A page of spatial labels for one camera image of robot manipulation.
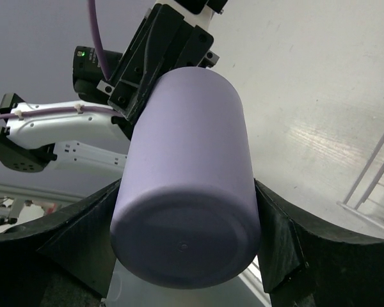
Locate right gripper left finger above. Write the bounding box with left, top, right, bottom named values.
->
left=0, top=181, right=120, bottom=306

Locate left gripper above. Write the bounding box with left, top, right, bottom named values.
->
left=95, top=4, right=214, bottom=123

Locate white wire dish rack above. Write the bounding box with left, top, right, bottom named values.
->
left=337, top=124, right=384, bottom=237

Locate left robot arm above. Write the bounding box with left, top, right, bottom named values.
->
left=0, top=1, right=225, bottom=177

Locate purple plastic cup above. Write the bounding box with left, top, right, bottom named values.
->
left=110, top=67, right=260, bottom=289

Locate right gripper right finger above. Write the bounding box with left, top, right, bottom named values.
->
left=255, top=181, right=384, bottom=307

